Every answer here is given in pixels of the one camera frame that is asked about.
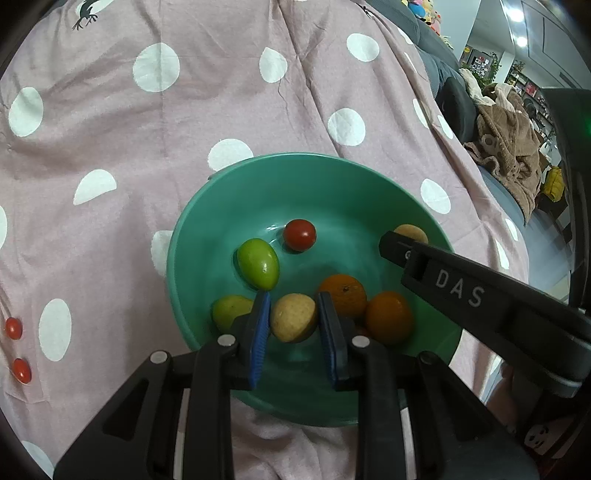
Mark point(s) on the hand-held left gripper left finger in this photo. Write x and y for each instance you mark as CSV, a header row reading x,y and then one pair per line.
x,y
258,341

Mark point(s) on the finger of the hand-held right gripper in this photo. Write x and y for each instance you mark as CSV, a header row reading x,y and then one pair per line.
x,y
392,247

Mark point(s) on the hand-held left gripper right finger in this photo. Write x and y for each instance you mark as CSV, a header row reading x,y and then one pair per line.
x,y
330,341

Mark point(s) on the beige longan fruit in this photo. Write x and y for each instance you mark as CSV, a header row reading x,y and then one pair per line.
x,y
293,318
408,232

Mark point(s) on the large bright orange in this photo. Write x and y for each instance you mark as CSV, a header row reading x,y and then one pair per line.
x,y
344,295

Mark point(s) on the small dark orange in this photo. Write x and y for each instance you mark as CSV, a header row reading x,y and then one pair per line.
x,y
389,317

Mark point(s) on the green plastic bowl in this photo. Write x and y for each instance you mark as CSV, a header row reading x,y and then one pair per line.
x,y
332,198

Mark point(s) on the red cherry tomato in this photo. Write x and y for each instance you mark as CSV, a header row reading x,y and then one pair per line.
x,y
299,234
21,370
14,327

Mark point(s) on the dark panda print cloth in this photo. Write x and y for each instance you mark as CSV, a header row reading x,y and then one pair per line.
x,y
538,436

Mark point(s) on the yellow bag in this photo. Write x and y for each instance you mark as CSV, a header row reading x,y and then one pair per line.
x,y
554,182

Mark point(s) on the brown fleece blanket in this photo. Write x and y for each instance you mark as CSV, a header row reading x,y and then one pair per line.
x,y
503,138

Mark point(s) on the cluttered display shelf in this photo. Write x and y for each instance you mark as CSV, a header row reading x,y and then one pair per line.
x,y
524,78

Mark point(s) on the row of plush toys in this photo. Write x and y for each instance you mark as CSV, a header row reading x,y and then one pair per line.
x,y
425,16

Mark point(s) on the pink polka dot blanket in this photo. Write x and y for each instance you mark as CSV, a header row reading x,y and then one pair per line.
x,y
184,115

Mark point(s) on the ceiling light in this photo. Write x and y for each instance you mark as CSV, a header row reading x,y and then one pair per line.
x,y
521,40
515,9

